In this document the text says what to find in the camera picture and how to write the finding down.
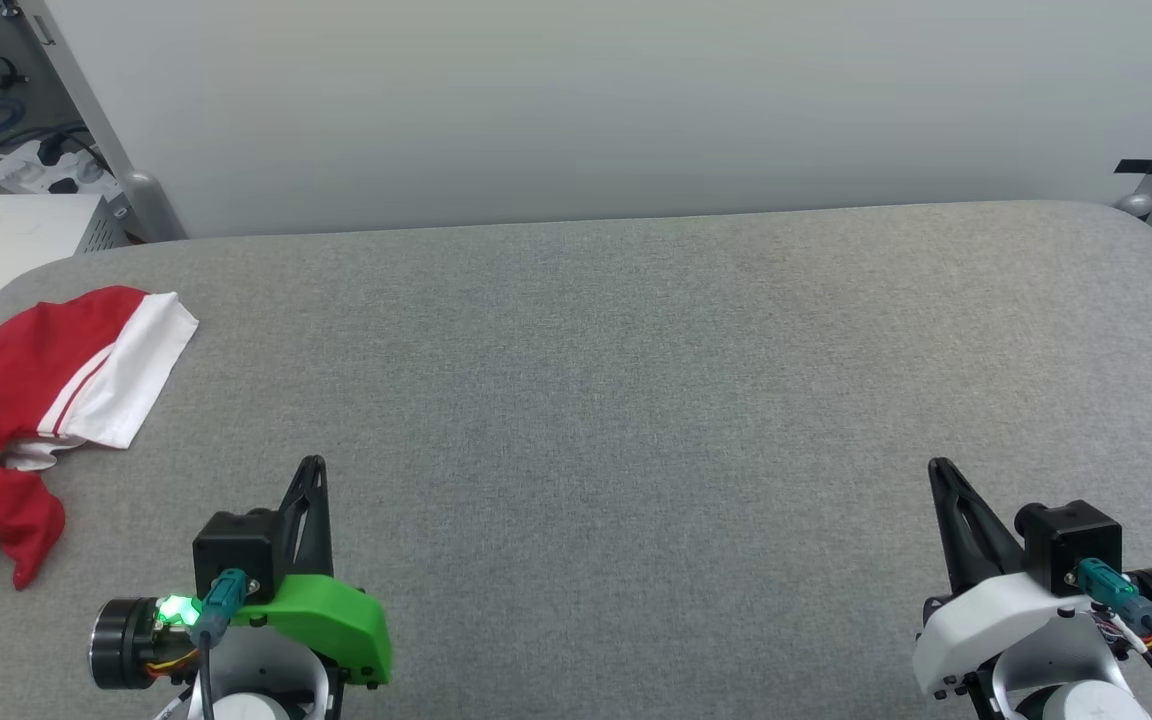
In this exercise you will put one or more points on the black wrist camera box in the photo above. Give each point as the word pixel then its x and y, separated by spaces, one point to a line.
pixel 1071 540
pixel 236 550

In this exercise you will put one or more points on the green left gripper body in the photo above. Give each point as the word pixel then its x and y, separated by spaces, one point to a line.
pixel 336 620

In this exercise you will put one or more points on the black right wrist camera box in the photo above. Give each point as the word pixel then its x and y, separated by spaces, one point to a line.
pixel 1071 540

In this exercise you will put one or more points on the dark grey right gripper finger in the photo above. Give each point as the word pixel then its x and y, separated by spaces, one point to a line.
pixel 971 540

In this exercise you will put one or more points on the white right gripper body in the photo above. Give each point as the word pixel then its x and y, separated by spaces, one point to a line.
pixel 986 620

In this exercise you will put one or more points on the white cabinet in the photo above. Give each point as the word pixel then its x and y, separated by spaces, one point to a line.
pixel 26 235

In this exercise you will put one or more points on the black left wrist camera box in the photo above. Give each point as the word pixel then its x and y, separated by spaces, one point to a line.
pixel 236 550

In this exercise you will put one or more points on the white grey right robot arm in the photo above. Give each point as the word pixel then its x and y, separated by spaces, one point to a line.
pixel 1086 700

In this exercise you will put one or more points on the black tape strip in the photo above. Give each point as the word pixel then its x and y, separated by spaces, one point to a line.
pixel 1148 165

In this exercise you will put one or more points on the red and white t-shirt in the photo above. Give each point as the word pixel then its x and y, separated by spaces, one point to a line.
pixel 6 370

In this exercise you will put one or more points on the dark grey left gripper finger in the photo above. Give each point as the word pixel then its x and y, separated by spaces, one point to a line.
pixel 314 540

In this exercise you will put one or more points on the white power strip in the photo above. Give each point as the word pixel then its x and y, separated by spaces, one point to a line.
pixel 46 172

